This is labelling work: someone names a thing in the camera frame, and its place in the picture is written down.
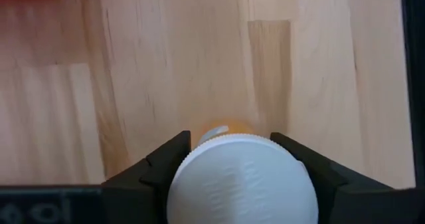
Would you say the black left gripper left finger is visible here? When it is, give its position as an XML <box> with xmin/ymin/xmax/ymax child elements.
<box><xmin>101</xmin><ymin>130</ymin><xmax>192</xmax><ymax>224</ymax></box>

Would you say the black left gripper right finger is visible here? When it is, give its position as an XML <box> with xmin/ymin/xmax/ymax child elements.
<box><xmin>270</xmin><ymin>132</ymin><xmax>394</xmax><ymax>224</ymax></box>

